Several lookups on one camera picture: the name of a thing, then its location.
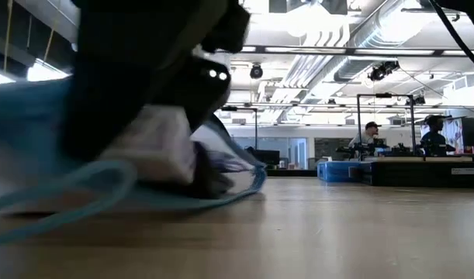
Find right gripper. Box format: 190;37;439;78
61;0;251;164

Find pink playing card box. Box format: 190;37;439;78
99;104;198;186

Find dark blue mesh bag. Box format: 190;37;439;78
0;77;268;249

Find blue first aid kit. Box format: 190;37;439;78
317;160;374;184

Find black weekly pill organizer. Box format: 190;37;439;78
370;160;474;190

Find black background monitor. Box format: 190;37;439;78
253;149;281;168

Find person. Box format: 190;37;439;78
420;115;458;157
348;121;382;157

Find wooden background table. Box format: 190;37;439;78
362;155;474;163

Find colourful floral cloth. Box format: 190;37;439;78
445;117;465;156

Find black background box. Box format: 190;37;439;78
461;117;474;148

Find black background station frame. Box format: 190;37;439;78
220;106;259;151
355;92;416;162

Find yellow hanging strap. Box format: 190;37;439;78
42;19;59;63
2;0;13;73

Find silver ventilation duct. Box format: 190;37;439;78
333;0;420;82

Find right arm cable loop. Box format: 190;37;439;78
428;0;474;77

